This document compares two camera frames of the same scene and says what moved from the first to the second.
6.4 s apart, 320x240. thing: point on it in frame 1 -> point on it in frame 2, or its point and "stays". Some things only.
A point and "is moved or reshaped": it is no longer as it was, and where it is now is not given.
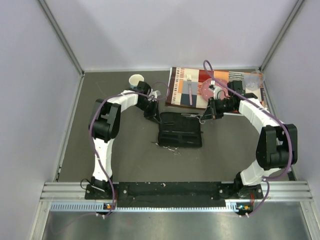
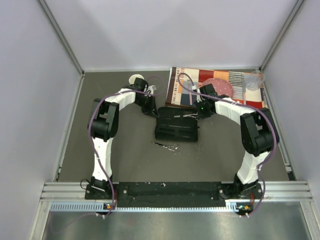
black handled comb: [169, 141] -> [176, 134]
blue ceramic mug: [134, 80] stays
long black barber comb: [178, 132] -> [175, 126]
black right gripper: [210, 113] -> [197, 103]
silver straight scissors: [198, 116] is moved or reshaped
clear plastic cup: [253, 79] stays
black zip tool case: [175, 129] is moved or reshaped
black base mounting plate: [173, 194] stays
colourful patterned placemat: [184, 89] stays
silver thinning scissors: [173, 149] stays
